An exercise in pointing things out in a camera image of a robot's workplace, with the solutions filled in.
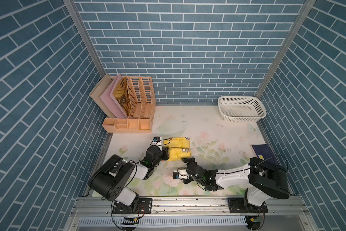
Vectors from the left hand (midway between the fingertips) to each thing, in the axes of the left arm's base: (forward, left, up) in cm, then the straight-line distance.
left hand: (171, 148), depth 91 cm
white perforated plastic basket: (+39, -57, -2) cm, 69 cm away
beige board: (+26, +47, +24) cm, 59 cm away
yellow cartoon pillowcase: (+2, -5, -2) cm, 5 cm away
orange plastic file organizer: (+29, +24, -3) cm, 38 cm away
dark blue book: (-1, -60, -2) cm, 60 cm away
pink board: (+22, +40, +21) cm, 50 cm away
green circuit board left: (-37, +20, -8) cm, 43 cm away
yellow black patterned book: (+33, +36, +17) cm, 52 cm away
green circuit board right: (-37, -43, -4) cm, 57 cm away
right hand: (-10, -8, 0) cm, 13 cm away
